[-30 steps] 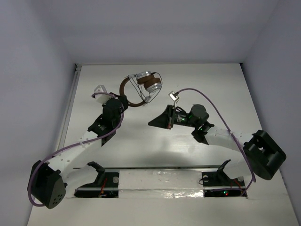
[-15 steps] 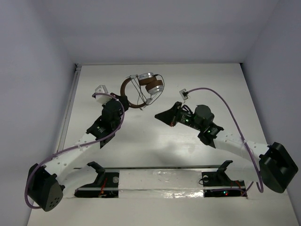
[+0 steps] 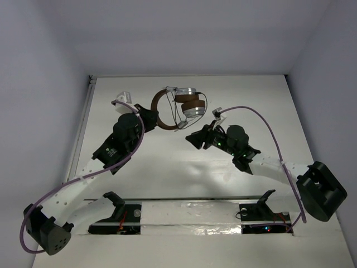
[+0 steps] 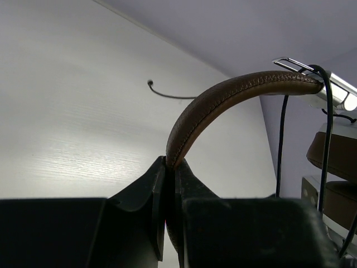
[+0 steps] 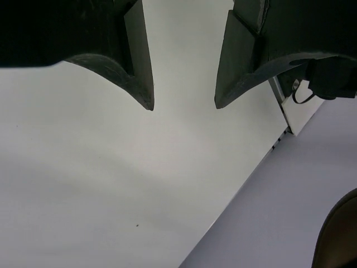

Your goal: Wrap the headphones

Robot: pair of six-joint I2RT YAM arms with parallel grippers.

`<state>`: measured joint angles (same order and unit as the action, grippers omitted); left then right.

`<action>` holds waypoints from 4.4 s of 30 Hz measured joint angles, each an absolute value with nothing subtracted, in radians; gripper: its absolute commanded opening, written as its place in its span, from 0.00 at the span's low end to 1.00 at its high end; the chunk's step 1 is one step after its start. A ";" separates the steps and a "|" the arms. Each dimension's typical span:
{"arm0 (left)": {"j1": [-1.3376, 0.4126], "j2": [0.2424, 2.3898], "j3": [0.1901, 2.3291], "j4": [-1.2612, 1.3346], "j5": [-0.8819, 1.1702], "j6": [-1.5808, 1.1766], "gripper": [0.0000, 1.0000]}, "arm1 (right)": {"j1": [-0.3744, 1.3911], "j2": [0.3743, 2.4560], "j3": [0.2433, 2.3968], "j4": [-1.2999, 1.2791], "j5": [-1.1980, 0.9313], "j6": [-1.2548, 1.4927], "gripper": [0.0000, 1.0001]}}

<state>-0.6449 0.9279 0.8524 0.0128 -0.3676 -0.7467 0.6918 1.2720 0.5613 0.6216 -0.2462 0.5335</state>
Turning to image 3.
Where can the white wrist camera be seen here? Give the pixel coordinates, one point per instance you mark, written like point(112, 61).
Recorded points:
point(219, 117)
point(122, 102)

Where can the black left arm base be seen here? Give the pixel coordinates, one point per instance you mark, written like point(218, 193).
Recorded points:
point(124, 219)

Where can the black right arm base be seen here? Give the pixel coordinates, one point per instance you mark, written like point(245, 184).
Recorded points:
point(257, 218)

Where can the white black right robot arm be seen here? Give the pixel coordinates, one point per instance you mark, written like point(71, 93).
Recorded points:
point(316, 189)

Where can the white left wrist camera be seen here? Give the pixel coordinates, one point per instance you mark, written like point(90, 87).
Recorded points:
point(122, 102)

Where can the white front cover panel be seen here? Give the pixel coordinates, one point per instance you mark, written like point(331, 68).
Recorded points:
point(313, 244)

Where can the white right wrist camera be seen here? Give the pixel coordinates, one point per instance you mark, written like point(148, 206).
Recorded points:
point(219, 117)

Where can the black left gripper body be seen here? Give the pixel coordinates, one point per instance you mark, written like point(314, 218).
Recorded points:
point(146, 118)

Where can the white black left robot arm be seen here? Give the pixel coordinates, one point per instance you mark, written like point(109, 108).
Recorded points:
point(49, 223)

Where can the aluminium rail left side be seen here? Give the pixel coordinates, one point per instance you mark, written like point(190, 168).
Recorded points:
point(76, 148)

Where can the aluminium rail front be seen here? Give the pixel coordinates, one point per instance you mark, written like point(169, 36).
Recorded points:
point(252, 197)

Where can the aluminium rail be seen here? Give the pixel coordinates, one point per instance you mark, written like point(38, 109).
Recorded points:
point(76, 148)
point(252, 197)

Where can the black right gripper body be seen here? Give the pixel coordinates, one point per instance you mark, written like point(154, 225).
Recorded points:
point(215, 137)

